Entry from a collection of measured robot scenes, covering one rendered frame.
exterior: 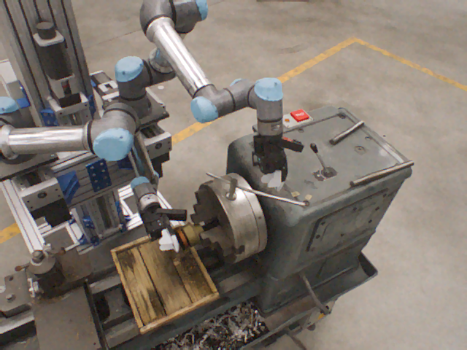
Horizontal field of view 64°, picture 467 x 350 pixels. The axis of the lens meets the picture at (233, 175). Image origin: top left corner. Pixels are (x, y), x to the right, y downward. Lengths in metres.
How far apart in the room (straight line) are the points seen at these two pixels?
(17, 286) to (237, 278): 0.80
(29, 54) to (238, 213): 0.97
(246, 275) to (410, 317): 1.41
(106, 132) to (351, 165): 0.87
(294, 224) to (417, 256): 1.82
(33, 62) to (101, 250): 1.22
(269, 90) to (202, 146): 2.27
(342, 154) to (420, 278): 1.56
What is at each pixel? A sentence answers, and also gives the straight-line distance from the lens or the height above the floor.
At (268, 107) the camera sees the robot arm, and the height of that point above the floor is 1.59.
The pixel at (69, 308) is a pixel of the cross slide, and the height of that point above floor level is 0.97.
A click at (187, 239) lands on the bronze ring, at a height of 1.10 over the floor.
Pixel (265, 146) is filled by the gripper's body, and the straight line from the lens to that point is 1.10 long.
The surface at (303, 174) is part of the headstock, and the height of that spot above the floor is 1.26.
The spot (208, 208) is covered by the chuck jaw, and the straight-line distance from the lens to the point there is 1.35.
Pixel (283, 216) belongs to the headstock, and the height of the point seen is 1.22.
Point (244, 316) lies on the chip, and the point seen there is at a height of 0.57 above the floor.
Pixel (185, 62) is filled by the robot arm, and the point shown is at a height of 1.64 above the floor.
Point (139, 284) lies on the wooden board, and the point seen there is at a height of 0.88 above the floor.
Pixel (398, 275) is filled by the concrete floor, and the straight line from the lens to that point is 2.81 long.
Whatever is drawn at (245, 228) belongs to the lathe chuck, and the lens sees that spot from 1.26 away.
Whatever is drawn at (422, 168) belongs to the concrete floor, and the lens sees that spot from 3.62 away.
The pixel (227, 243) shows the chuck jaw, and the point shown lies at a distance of 1.30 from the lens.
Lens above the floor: 2.21
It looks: 47 degrees down
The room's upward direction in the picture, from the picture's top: 5 degrees clockwise
